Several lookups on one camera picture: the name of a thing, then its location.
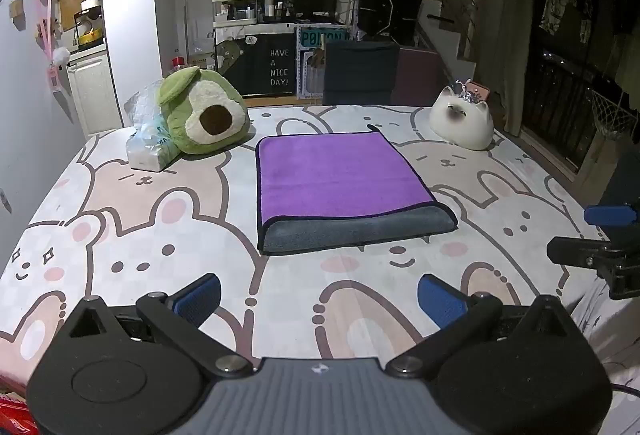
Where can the white shelf rack with bottles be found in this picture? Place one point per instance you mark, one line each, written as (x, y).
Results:
(235, 7)

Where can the pink small box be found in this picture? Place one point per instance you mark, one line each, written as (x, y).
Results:
(481, 92)

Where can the white net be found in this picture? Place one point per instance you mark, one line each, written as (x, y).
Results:
(612, 115)

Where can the green avocado plush toy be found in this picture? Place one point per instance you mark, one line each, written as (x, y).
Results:
(200, 115)

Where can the black lettered curtain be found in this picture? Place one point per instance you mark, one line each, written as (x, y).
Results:
(265, 65)

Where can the white cabinet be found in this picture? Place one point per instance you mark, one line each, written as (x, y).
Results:
(92, 95)

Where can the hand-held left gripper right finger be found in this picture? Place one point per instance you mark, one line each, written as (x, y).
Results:
(440, 301)

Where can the bunny printed bed sheet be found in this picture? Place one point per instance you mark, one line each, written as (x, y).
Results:
(150, 235)

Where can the white cat-shaped box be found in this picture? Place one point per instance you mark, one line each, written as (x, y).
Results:
(462, 120)

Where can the teal lettered sign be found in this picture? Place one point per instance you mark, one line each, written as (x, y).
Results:
(320, 38)

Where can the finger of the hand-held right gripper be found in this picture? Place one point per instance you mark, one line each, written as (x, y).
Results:
(612, 215)
(575, 252)

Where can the red packet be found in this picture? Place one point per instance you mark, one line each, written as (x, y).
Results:
(15, 415)

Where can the dark blue folded chair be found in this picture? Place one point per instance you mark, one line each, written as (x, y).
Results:
(361, 70)

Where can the clear plastic tissue pack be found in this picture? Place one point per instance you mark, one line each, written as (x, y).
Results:
(147, 145)

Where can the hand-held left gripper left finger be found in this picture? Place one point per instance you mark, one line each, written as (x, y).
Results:
(199, 299)

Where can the purple and grey towel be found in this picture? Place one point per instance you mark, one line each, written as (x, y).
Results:
(340, 175)

